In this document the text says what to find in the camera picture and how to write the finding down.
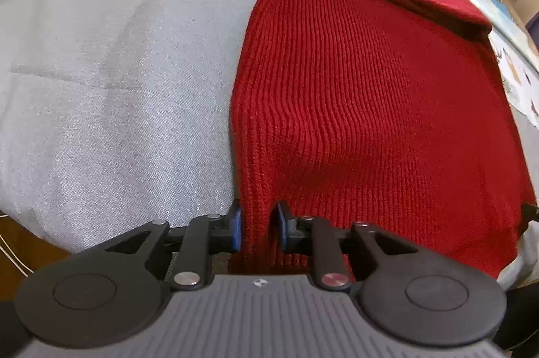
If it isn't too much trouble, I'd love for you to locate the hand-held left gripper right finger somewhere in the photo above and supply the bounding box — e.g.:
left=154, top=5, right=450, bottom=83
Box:
left=276, top=201, right=422, bottom=291

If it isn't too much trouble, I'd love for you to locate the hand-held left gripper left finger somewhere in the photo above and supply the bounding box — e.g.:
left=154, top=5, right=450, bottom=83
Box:
left=101, top=206, right=244, bottom=291

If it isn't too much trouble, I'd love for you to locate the red knit sweater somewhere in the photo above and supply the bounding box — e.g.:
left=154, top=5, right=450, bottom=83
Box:
left=227, top=0, right=537, bottom=279

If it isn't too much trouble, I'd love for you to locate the grey printed bed sheet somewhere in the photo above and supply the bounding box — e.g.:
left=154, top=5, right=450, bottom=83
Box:
left=0, top=0, right=539, bottom=283

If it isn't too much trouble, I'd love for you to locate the white cable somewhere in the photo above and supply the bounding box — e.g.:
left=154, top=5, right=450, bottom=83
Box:
left=0, top=213, right=35, bottom=275

